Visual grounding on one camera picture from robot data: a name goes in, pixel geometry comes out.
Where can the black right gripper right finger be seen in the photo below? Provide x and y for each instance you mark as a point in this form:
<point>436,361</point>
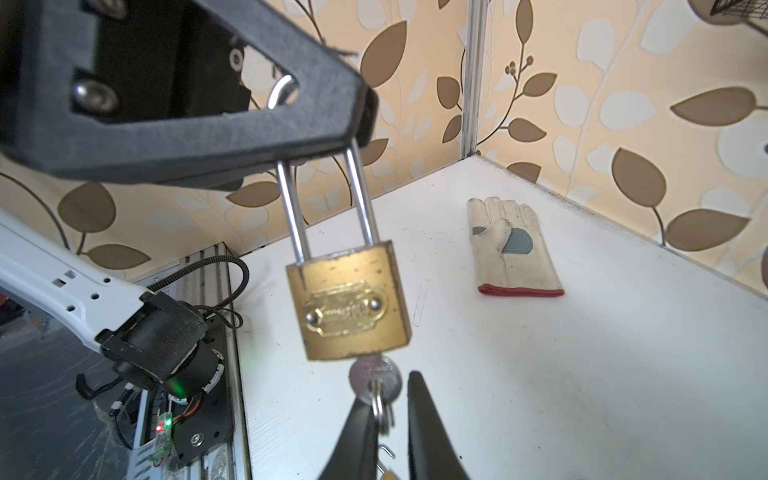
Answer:
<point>430,453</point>

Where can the aluminium frame post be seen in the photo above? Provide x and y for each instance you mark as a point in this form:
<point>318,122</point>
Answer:
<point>472,75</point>

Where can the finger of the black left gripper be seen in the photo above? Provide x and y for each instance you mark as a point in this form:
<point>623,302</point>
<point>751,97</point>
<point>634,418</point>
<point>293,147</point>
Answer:
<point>196,94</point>

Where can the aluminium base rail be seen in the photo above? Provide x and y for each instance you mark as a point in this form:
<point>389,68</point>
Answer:
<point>190,427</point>

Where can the white work glove red cuff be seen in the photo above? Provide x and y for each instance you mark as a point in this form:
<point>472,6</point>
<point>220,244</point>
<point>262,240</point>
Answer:
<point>510,254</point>

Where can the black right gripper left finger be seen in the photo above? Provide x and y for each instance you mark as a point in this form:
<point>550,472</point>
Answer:
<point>356,452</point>

